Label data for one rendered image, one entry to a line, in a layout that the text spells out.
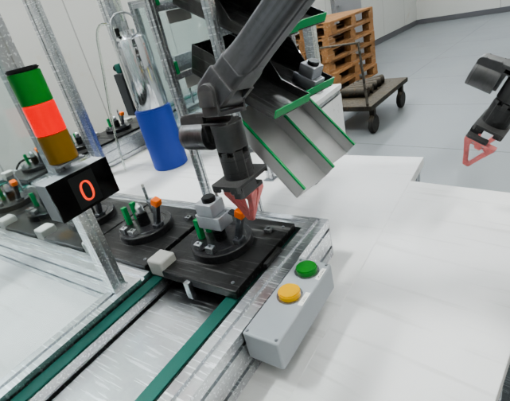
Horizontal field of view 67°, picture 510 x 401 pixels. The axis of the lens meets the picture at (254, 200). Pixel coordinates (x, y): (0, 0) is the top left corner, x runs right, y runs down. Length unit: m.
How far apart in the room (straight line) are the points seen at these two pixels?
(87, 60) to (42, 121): 3.98
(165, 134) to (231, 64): 1.10
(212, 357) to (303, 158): 0.58
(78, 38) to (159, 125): 3.05
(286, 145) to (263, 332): 0.54
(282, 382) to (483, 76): 0.74
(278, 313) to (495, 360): 0.35
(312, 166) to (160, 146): 0.87
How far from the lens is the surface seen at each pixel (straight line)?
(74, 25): 4.68
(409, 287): 0.86
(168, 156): 1.74
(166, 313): 0.83
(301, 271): 0.74
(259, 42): 0.62
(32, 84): 0.71
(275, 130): 1.05
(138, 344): 0.80
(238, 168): 0.69
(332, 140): 1.16
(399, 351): 0.75
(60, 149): 0.72
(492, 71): 0.99
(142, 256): 0.94
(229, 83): 0.65
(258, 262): 0.79
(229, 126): 0.67
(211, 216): 0.80
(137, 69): 1.68
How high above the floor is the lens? 1.43
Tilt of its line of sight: 26 degrees down
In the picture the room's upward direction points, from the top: 14 degrees counter-clockwise
